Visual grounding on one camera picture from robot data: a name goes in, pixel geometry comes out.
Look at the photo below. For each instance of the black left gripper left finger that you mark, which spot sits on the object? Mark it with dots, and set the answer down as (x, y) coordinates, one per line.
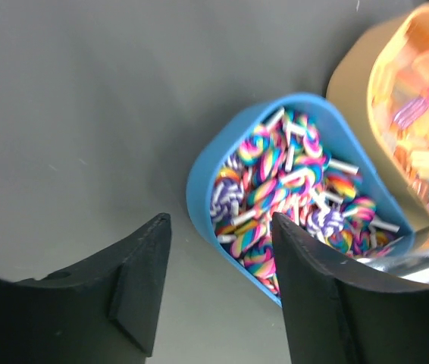
(102, 309)

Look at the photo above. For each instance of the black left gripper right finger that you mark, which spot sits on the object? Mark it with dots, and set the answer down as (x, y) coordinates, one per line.
(338, 310)

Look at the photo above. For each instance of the silver metal scoop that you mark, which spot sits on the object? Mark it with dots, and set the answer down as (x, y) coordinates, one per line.
(406, 257)

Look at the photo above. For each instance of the blue candy tray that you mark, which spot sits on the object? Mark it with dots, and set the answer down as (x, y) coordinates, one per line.
(295, 155)

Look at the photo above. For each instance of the orange candy tray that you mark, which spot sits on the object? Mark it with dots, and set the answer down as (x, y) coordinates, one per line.
(381, 87)

